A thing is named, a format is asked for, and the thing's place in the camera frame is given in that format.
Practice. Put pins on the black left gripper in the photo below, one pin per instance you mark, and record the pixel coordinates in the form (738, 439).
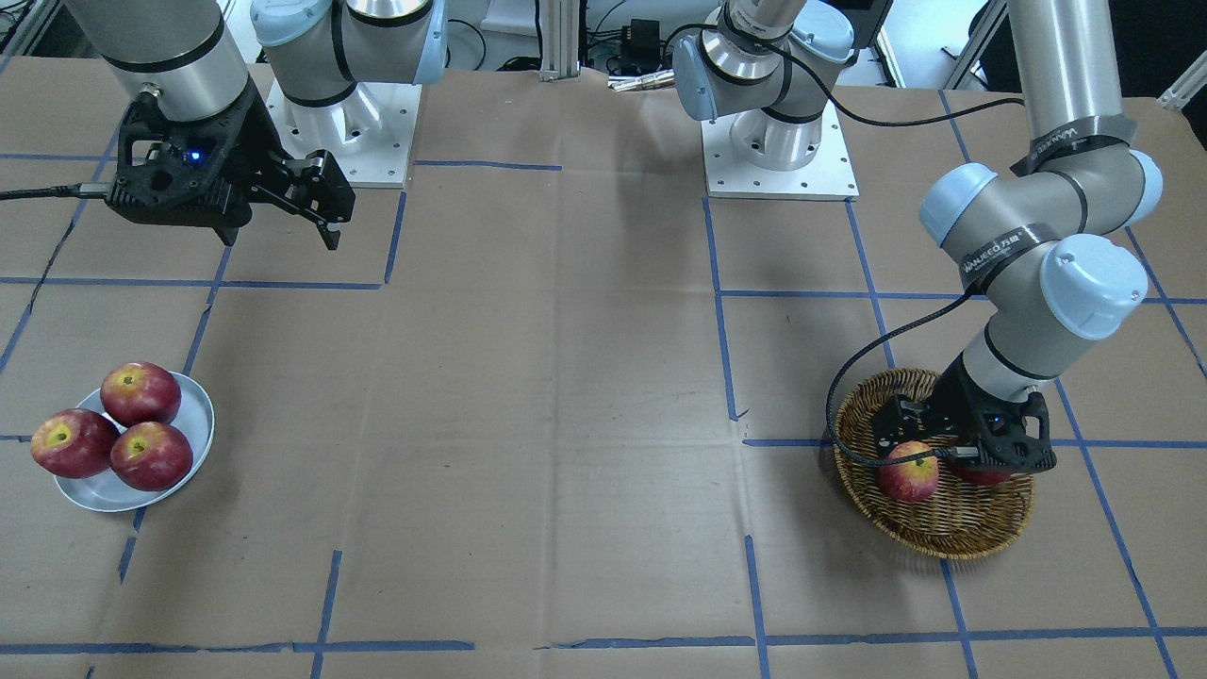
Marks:
(954, 403)

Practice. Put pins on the red apple on plate back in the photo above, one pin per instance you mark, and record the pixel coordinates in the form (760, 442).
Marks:
(140, 392)

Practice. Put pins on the dark red apple in basket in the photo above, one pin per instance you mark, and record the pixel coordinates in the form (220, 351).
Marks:
(979, 478)

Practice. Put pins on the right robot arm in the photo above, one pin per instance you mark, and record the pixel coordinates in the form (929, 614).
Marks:
(318, 50)

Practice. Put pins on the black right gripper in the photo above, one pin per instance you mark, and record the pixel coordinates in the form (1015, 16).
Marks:
(247, 149)

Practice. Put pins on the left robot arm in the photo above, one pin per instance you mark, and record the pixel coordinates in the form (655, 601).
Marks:
(1034, 246)

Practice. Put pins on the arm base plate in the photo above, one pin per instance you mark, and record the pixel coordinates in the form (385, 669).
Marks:
(749, 155)
(387, 132)

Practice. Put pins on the red apple on plate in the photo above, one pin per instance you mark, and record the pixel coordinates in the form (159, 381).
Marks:
(74, 443)
(151, 456)
(140, 392)

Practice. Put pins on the red apple on plate front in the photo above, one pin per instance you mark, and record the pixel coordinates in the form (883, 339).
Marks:
(151, 456)

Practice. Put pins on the red yellow apple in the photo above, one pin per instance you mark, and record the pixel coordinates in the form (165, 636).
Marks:
(911, 482)

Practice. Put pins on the woven wicker basket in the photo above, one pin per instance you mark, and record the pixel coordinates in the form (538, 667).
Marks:
(960, 521)

